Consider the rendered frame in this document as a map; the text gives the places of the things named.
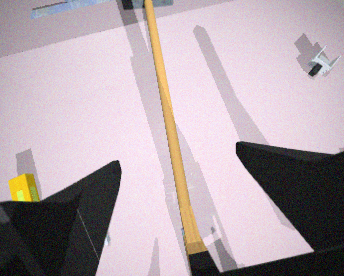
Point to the yellow rectangular block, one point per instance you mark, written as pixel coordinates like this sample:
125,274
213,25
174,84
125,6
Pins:
23,188

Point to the long scraper with wooden handle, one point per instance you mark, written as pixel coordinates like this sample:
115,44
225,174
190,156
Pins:
200,259

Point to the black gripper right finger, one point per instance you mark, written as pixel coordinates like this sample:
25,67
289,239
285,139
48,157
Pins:
308,187

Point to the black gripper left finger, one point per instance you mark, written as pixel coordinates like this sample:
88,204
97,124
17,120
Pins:
63,234

